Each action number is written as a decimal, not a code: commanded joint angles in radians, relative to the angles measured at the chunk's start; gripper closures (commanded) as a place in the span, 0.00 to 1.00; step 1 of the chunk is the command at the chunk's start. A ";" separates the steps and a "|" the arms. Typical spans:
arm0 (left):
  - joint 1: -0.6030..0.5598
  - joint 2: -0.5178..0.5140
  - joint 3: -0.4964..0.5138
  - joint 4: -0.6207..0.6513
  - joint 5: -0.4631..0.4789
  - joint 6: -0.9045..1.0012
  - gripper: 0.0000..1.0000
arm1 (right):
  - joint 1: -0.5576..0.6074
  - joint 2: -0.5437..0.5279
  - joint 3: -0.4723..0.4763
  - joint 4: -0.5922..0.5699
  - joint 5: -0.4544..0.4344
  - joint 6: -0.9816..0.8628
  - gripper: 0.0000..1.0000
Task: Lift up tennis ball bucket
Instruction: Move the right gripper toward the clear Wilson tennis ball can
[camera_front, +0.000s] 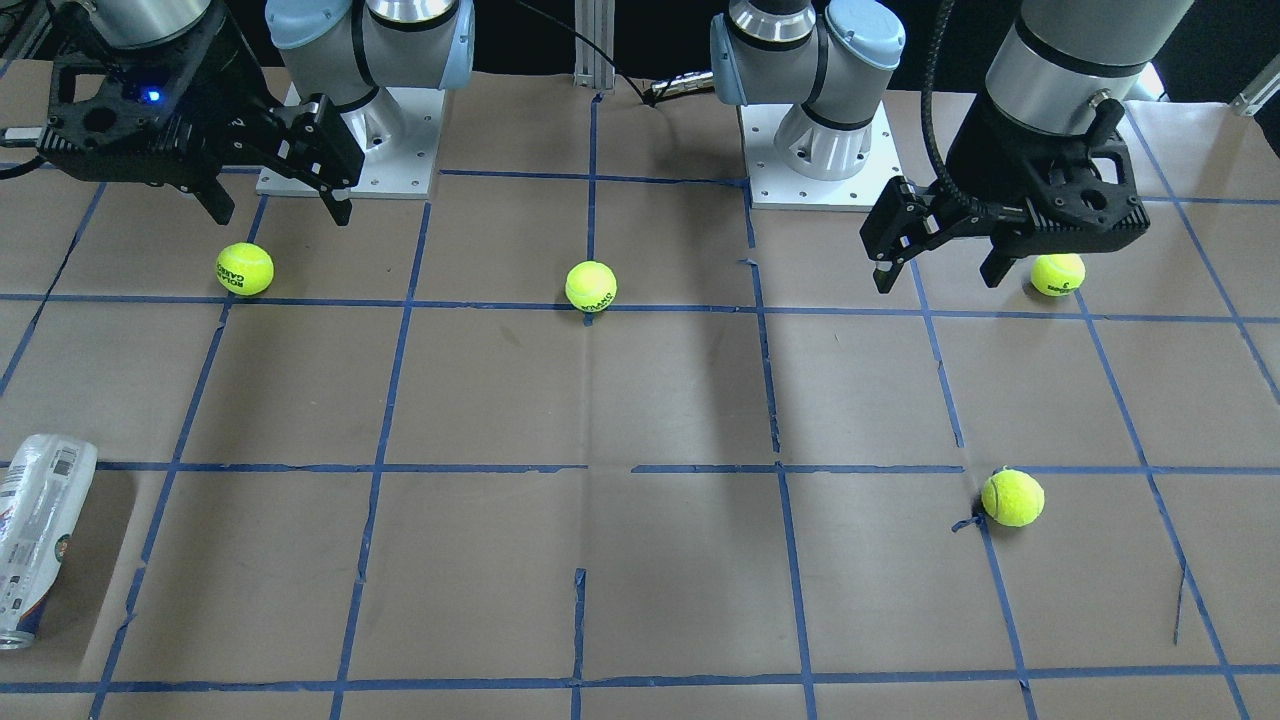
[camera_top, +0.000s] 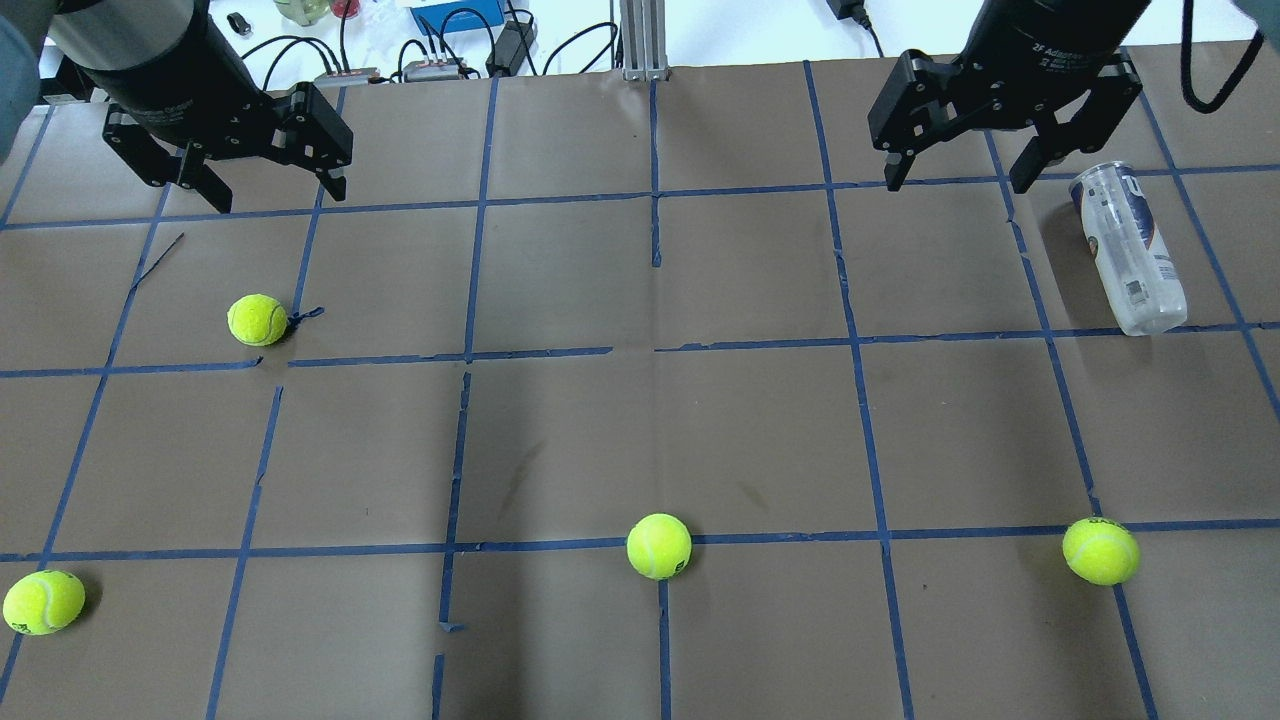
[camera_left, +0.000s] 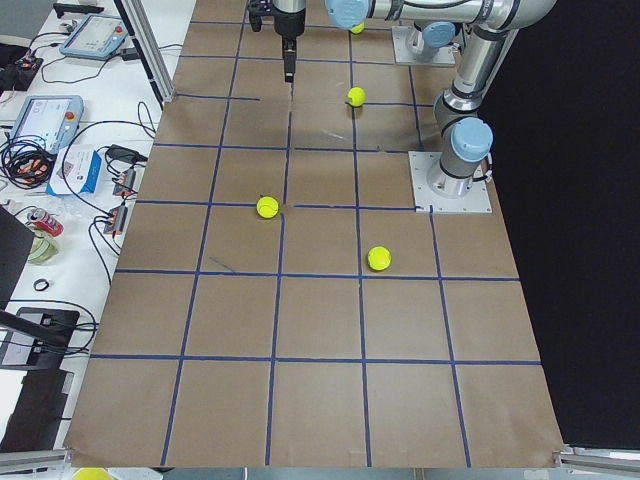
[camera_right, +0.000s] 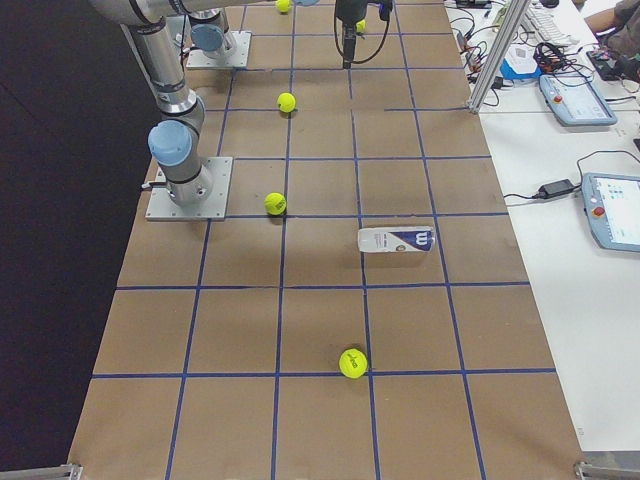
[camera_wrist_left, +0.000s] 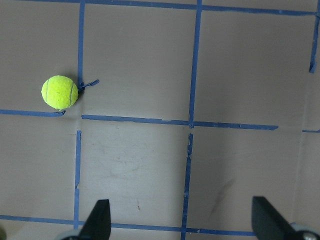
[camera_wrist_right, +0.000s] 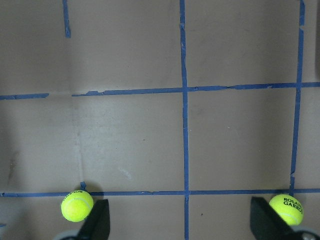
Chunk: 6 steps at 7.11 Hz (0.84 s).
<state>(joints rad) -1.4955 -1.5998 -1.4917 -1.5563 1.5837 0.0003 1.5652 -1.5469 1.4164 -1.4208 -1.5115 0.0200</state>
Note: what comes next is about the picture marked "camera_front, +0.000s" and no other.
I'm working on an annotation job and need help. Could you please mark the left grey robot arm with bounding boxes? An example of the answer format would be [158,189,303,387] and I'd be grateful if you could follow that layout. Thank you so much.
[710,1,1189,293]

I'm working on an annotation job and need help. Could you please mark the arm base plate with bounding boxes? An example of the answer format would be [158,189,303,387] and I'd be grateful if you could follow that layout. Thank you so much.
[739,102,902,211]
[256,85,445,200]

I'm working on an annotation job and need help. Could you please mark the tennis ball by torn tape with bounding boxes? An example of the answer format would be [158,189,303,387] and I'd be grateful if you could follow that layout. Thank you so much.
[980,468,1044,528]

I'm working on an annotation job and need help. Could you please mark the tennis ball near right arm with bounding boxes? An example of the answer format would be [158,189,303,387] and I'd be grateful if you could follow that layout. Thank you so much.
[215,242,275,296]

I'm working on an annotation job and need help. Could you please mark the clear tennis ball can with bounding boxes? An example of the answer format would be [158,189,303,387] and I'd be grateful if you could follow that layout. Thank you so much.
[1,434,99,651]

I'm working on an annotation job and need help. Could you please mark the aluminium frame post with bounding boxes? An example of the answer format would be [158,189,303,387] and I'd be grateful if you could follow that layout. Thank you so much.
[573,0,616,95]

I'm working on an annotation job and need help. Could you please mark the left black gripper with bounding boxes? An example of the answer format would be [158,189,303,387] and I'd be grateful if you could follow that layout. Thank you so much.
[860,95,1151,293]

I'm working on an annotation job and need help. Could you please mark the tennis ball near left arm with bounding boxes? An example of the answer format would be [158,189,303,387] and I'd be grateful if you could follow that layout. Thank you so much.
[1030,252,1087,297]

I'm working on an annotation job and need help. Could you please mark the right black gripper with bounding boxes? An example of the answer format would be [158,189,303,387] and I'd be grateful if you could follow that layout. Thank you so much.
[36,10,365,225]

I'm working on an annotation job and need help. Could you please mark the tennis ball table centre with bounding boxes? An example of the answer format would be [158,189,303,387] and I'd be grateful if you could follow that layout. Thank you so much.
[564,260,618,313]

